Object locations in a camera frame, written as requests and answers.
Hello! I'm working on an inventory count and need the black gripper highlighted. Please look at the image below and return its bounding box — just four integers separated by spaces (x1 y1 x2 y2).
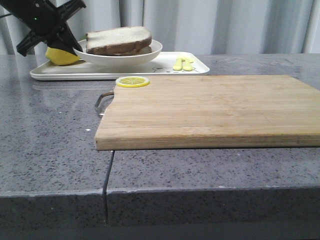
0 0 86 56

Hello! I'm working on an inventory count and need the white round plate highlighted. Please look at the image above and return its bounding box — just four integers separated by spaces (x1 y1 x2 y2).
73 39 163 67

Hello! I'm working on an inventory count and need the white rectangular bear tray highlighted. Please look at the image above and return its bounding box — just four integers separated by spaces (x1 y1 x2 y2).
30 51 210 81

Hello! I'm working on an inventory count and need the whole yellow lemon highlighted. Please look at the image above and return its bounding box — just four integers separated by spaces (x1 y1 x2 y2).
45 47 80 66

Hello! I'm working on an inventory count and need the yellow lemon slice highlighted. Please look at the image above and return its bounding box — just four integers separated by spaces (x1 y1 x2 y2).
115 76 150 88

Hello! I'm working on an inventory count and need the pale yellow plastic fork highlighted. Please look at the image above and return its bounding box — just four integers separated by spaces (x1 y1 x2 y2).
172 56 185 71

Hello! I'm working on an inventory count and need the wooden cutting board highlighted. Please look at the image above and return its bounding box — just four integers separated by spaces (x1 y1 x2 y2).
95 75 320 151

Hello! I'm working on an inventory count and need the grey pleated curtain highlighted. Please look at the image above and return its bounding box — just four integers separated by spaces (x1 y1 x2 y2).
0 0 320 56

